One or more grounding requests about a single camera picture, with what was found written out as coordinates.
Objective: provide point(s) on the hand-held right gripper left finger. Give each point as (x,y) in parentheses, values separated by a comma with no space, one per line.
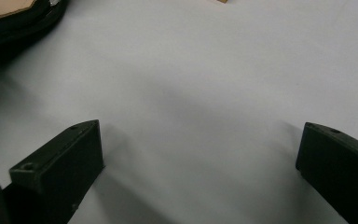
(62,168)

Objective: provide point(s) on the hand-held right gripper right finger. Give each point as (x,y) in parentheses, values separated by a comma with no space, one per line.
(338,168)

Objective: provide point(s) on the bamboo shoe rack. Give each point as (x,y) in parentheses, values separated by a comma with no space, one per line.
(222,1)

